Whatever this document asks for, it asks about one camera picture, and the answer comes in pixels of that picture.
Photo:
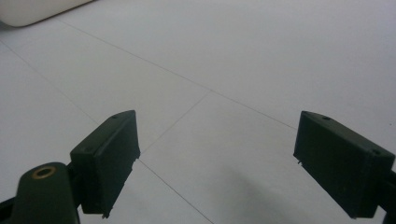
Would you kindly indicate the white table cover board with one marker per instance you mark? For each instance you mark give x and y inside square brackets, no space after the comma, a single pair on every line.
[218,62]

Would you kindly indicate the white plastic bin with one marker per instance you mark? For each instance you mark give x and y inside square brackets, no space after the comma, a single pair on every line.
[34,11]

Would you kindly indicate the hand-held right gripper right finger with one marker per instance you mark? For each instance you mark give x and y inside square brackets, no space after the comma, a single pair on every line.
[342,165]

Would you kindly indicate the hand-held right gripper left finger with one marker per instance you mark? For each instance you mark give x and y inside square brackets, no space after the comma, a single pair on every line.
[106,161]

